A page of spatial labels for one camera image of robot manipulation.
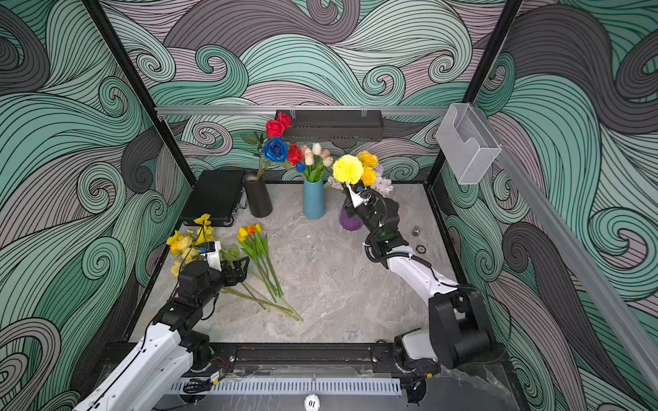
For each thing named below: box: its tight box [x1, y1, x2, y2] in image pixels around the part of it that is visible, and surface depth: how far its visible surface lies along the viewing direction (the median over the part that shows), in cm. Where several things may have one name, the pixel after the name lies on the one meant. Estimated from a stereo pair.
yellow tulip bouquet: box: [295, 142, 335, 183], surface depth 91 cm
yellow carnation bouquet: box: [331, 150, 380, 187], surface depth 60 cm
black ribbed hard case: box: [180, 169, 245, 227], surface depth 116 cm
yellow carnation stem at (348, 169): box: [332, 154, 365, 185], surface depth 60 cm
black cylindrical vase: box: [243, 170, 274, 219], surface depth 102 cm
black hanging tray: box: [275, 109, 384, 146], surface depth 96 cm
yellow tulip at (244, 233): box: [238, 227, 277, 304], surface depth 99 cm
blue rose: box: [261, 136, 289, 163], surface depth 71 cm
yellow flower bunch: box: [219, 263, 305, 322], surface depth 88 cm
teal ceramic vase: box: [303, 178, 325, 220], surface depth 102 cm
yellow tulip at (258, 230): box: [254, 222, 284, 298], surface depth 95 cm
